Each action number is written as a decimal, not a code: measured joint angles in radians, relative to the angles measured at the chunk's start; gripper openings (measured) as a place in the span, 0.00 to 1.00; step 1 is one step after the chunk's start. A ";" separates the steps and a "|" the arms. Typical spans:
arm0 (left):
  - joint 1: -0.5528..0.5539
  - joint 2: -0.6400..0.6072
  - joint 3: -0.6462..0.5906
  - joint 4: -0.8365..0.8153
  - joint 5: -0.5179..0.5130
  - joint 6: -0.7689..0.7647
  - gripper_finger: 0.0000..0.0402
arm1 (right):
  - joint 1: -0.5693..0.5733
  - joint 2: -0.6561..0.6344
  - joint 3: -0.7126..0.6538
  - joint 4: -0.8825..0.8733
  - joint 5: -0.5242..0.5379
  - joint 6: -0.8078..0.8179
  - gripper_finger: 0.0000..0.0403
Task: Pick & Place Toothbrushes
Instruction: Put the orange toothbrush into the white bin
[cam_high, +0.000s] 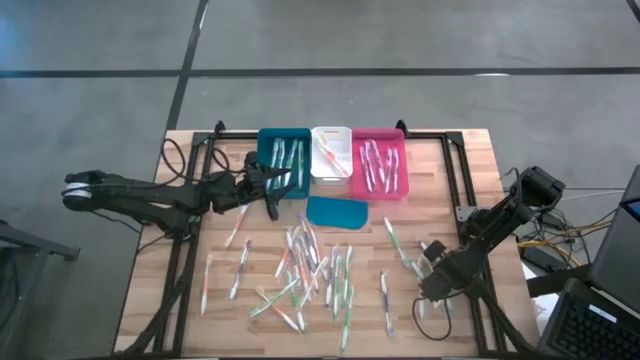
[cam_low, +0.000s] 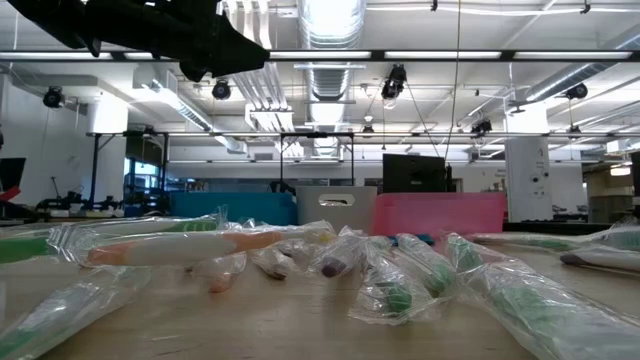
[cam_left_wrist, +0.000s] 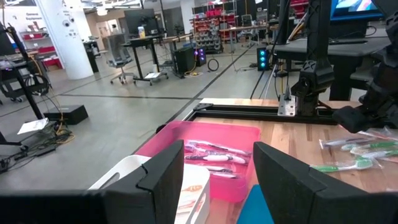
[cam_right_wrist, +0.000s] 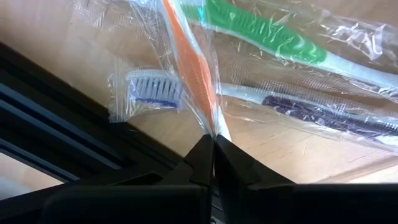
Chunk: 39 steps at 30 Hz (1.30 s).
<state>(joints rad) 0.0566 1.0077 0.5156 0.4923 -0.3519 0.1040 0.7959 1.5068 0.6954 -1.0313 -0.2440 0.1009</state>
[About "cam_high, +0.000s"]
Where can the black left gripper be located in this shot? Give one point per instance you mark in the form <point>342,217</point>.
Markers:
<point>235,189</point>

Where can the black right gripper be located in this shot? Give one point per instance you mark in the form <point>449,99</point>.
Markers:
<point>445,277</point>

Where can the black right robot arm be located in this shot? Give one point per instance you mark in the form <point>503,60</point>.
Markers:
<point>500,220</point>

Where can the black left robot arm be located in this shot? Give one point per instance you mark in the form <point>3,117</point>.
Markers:
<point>150,197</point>

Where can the teal plastic bin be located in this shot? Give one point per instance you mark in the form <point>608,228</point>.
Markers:
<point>264,155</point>

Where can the white plastic bin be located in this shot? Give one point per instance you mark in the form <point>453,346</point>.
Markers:
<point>320,172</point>

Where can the teal plastic lid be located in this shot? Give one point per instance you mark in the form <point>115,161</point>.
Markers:
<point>335,212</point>

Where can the pink plastic bin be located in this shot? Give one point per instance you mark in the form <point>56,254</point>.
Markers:
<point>356,192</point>

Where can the black power strip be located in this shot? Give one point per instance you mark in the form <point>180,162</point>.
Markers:
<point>542,257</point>

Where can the black power adapter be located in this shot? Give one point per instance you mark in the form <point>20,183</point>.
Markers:
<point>550,220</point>

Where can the black open laptop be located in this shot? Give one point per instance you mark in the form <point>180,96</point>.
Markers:
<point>585,330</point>

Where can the grey laptop screen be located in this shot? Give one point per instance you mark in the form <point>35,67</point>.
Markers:
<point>620,240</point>

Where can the black metal stand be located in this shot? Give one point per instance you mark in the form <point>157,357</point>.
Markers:
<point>25,245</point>

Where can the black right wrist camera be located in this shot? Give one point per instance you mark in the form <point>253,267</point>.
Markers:
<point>434,250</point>

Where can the black metal rig frame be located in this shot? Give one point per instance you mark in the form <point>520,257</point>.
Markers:
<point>235,135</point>

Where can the silver metal bracket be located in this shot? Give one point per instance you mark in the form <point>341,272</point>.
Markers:
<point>462,212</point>

